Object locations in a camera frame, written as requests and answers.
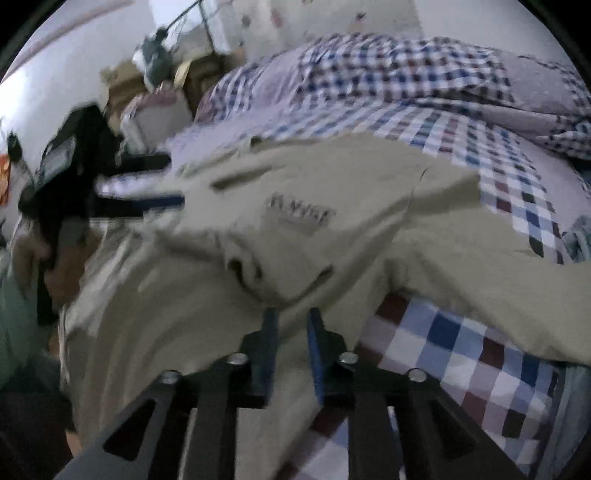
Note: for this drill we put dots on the pineapple print wall cloth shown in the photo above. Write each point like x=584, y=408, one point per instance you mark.
x=323, y=18

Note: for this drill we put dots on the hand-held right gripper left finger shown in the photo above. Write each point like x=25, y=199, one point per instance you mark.
x=270, y=355

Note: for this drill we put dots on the khaki pants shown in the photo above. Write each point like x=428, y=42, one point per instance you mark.
x=323, y=194

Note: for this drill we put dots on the cardboard box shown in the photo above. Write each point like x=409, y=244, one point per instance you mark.
x=203, y=81

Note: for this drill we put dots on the small-check rolled quilt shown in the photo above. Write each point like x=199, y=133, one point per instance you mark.
x=392, y=69

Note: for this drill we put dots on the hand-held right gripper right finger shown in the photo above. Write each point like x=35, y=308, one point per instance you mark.
x=317, y=355

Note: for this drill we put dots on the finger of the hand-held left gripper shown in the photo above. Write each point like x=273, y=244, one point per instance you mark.
x=161, y=202
x=143, y=162

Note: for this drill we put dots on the black metal rack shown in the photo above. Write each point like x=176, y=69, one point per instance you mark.
x=208, y=27

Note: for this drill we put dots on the teal bag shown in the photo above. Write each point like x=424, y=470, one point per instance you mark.
x=154, y=57

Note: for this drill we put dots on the checkered lace bedspread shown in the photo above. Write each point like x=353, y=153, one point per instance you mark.
x=461, y=350

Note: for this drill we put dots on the orange wall decoration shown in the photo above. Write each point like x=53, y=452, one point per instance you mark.
x=3, y=177

